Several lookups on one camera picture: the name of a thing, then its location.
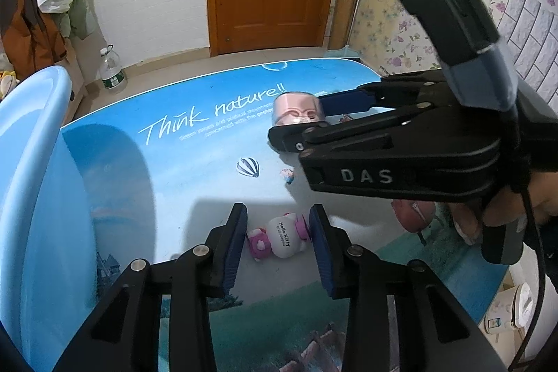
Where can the person's right hand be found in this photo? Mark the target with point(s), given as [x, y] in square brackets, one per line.
[542, 197]

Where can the yellow and white plush toy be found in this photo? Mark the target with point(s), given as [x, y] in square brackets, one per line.
[6, 82]

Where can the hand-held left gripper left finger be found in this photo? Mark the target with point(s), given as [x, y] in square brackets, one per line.
[235, 250]

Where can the white and pink cat toy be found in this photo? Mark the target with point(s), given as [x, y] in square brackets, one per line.
[283, 232]

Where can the light blue plastic basin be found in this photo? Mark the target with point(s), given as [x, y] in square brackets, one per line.
[39, 224]

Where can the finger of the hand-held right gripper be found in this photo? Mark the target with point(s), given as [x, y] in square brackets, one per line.
[287, 139]
[344, 99]

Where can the wooden board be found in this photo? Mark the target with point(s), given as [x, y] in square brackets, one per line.
[344, 14]

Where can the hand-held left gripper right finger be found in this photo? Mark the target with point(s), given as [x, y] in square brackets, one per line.
[322, 254]

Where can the brown and orange jacket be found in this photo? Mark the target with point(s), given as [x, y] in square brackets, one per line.
[30, 32]

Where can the large clear water bottle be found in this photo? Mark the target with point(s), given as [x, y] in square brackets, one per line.
[112, 71]

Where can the white electric kettle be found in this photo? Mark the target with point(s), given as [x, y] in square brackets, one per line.
[510, 311]

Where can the pink printed cup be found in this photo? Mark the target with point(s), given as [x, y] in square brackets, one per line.
[296, 106]

